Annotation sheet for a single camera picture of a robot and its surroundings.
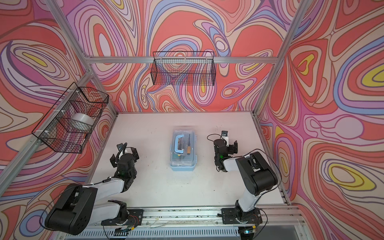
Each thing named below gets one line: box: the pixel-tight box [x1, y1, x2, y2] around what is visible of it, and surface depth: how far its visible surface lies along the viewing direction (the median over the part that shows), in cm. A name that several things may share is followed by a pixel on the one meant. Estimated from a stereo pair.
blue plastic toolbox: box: [170, 126, 198, 172], surface depth 90 cm
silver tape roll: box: [69, 113, 94, 132], surface depth 74 cm
